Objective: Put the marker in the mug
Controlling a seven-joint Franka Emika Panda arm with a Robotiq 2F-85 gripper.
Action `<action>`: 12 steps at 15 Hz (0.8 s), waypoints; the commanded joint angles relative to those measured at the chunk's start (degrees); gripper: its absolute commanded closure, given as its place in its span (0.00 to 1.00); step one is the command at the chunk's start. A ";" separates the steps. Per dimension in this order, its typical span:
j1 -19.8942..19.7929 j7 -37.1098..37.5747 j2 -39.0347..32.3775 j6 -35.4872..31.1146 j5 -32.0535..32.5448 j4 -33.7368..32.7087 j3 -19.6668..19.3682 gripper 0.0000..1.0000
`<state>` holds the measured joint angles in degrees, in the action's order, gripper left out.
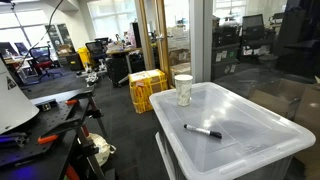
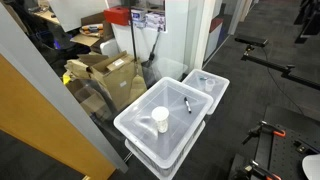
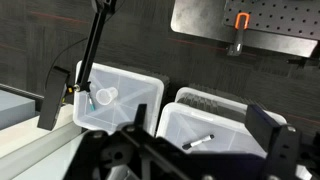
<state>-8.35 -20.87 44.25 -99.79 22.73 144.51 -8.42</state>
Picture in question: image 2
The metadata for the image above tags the black dustpan with handle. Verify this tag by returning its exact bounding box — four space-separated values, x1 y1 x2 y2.
141 29 162 88

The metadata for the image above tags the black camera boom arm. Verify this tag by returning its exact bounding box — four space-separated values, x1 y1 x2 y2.
240 44 320 91

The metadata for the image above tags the orange wooden panel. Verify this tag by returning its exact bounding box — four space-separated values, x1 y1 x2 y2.
0 54 117 180

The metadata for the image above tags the large clear plastic bin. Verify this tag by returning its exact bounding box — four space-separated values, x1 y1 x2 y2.
113 76 215 170

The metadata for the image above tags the white paper cup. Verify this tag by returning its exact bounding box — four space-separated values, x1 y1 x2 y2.
151 106 171 134

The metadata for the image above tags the white plastic container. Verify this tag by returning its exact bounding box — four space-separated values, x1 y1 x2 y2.
99 37 121 59

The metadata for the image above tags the white printed box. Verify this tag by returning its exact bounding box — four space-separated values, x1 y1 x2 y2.
145 11 167 33
130 8 148 30

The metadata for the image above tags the red and white cabinet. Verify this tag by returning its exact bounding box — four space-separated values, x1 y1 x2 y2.
203 16 225 63

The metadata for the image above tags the black camera cable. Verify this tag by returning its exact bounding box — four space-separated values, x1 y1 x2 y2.
262 46 305 116

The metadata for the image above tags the small clear plastic cup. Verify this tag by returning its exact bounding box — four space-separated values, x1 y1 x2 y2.
204 78 216 94

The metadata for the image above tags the small clear plastic bin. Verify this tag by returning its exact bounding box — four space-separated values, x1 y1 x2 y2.
181 68 231 116

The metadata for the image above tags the small cardboard box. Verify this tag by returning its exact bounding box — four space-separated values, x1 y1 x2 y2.
65 78 113 122

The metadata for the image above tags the orange and white package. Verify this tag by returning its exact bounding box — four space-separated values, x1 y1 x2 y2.
80 22 105 38

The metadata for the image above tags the large open cardboard box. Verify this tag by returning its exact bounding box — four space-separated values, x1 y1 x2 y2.
64 50 148 112

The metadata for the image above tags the black clamp orange handle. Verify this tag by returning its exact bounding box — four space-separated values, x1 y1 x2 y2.
241 120 287 146
233 159 283 180

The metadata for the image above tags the flat open cardboard box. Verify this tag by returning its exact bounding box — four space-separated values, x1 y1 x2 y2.
70 11 115 55

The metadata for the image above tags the whiteboard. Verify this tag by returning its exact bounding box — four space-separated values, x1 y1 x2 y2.
46 0 111 33

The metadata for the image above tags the black perforated table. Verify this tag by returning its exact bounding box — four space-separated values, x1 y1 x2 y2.
228 105 320 180

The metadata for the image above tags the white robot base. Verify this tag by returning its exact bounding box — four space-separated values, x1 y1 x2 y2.
301 153 320 180

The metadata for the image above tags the broom with black pole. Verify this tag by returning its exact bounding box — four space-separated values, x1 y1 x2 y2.
128 0 148 101

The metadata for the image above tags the red box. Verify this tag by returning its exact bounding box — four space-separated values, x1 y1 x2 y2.
103 6 131 27

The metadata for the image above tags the black stereo camera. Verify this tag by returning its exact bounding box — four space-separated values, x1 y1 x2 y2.
234 33 270 48

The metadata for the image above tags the black marker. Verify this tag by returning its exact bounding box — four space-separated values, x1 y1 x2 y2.
183 96 193 115

